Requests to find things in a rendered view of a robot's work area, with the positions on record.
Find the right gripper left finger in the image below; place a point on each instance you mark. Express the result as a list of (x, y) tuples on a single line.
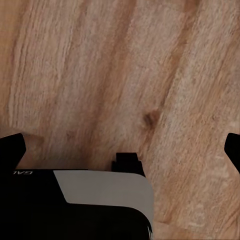
[(12, 150)]

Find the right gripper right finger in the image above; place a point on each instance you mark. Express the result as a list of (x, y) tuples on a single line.
[(232, 148)]

